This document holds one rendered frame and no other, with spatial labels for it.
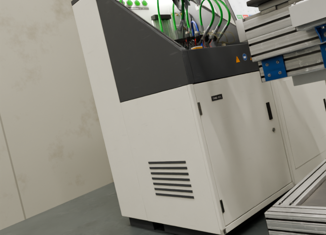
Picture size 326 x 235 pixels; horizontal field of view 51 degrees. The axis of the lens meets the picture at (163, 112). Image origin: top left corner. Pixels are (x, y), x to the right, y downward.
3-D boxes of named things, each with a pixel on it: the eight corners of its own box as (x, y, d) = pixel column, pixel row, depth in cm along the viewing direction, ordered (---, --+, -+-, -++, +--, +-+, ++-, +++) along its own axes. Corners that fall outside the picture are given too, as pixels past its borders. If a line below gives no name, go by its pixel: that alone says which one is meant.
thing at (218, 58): (195, 83, 158) (187, 49, 158) (188, 85, 162) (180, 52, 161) (266, 68, 199) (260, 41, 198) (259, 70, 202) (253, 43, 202)
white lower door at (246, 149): (226, 226, 159) (193, 84, 157) (222, 226, 161) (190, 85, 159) (293, 181, 201) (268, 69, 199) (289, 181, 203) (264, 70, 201)
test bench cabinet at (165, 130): (226, 250, 158) (188, 84, 155) (150, 232, 202) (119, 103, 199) (298, 196, 204) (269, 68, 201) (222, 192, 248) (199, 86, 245)
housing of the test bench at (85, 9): (150, 232, 202) (91, -17, 197) (123, 226, 223) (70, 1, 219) (272, 163, 294) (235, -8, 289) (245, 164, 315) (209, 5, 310)
